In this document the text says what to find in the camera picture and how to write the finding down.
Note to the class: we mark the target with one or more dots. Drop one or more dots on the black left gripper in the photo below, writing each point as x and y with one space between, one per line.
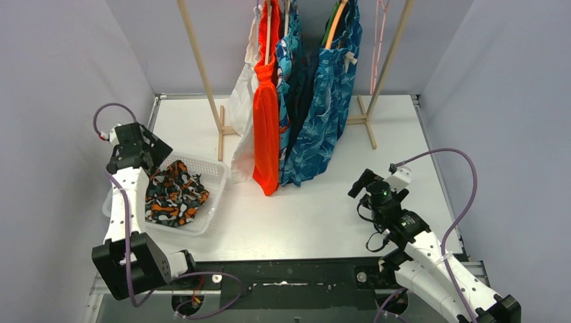
145 157

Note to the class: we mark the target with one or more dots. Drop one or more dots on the left wooden hanger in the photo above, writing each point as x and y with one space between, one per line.
268 31

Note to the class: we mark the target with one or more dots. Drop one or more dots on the teal shark print shorts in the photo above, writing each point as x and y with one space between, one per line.
291 66

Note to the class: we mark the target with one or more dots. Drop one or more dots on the green hanger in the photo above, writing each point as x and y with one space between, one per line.
330 23

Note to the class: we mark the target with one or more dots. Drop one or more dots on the orange wooden hanger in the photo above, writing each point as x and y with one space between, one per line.
335 23

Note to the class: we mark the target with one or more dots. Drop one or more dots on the white plastic basket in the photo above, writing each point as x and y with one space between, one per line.
129 187

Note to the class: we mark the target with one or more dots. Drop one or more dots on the orange mesh shorts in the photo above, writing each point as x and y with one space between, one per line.
266 108

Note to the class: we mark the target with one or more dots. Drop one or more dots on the camouflage orange black shorts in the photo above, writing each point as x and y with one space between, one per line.
174 196

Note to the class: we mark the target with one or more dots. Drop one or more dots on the pink wire hanger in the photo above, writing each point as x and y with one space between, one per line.
382 8

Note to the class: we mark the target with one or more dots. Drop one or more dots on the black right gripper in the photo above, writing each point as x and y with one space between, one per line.
367 175

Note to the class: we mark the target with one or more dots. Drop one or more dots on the navy blue shorts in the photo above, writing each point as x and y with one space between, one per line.
304 100

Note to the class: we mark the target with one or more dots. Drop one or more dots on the wooden clothes rack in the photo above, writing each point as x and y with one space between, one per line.
364 118

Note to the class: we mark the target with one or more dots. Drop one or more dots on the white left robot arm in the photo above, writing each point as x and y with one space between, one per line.
130 263

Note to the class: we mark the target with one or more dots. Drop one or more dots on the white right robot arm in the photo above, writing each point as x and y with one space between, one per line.
420 262

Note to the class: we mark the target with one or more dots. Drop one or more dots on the white garment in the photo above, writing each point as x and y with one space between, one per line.
240 106

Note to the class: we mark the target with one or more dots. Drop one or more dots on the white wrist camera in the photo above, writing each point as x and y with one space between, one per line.
111 136
399 179

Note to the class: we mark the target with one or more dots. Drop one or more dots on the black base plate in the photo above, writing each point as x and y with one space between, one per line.
322 290

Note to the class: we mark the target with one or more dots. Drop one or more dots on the blue leaf print shorts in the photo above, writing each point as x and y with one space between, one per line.
333 87

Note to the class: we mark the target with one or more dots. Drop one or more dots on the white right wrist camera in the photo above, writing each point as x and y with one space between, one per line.
399 179

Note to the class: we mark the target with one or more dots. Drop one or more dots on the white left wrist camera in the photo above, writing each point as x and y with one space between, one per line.
111 136

